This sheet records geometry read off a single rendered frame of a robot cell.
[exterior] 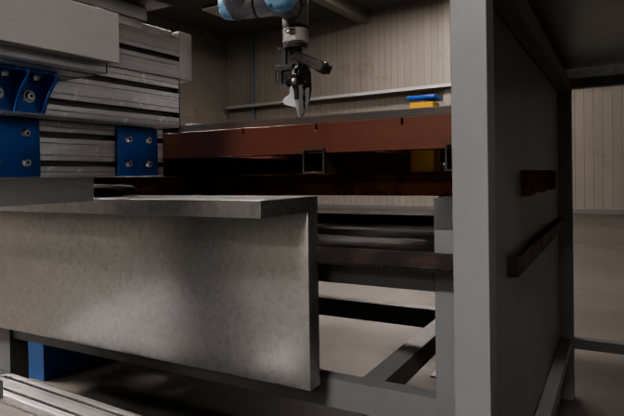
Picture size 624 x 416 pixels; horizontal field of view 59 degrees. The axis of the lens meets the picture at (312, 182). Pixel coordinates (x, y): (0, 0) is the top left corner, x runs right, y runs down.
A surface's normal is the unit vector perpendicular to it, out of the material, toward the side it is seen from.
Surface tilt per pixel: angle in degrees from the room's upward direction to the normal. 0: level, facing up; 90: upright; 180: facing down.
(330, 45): 90
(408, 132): 90
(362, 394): 90
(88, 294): 90
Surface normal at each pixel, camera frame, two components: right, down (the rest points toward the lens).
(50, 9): 0.84, 0.00
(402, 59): -0.54, 0.02
